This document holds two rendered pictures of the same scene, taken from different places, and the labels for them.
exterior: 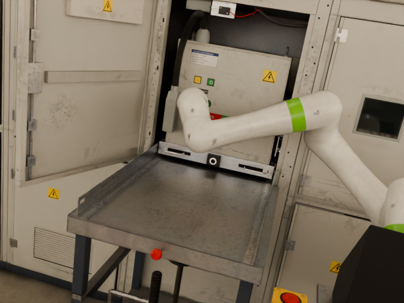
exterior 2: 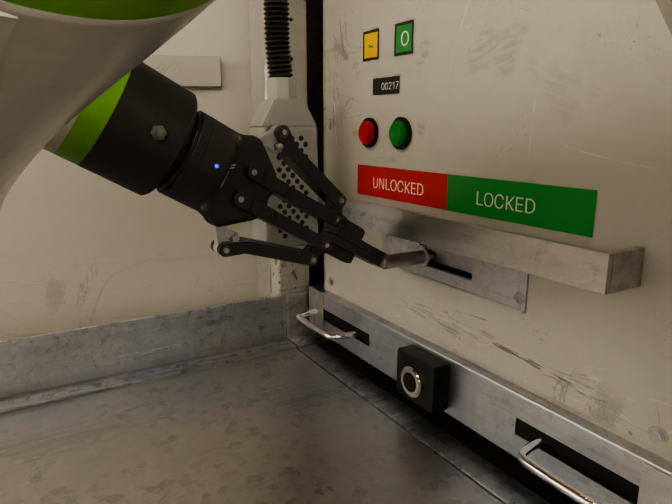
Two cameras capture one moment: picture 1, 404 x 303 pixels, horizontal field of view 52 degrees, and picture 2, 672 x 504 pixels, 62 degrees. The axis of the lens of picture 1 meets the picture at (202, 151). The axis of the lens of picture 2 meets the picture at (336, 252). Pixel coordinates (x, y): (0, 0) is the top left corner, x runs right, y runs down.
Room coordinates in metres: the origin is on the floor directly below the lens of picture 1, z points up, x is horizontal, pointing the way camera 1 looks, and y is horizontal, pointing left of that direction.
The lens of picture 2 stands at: (1.35, -0.39, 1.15)
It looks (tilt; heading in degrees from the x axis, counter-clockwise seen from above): 13 degrees down; 48
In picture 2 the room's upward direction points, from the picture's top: straight up
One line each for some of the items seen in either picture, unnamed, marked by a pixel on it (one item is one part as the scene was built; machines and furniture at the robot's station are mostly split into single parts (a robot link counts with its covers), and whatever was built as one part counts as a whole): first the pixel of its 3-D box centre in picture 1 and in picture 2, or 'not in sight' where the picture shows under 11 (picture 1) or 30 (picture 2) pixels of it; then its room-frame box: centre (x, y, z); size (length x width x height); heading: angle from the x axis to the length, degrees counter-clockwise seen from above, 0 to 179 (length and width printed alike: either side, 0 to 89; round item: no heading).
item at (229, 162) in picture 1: (215, 158); (448, 371); (1.81, -0.07, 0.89); 0.54 x 0.05 x 0.06; 79
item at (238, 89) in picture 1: (223, 104); (447, 125); (1.79, -0.06, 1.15); 0.48 x 0.01 x 0.48; 79
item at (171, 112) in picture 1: (172, 110); (286, 173); (1.76, 0.16, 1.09); 0.08 x 0.05 x 0.17; 169
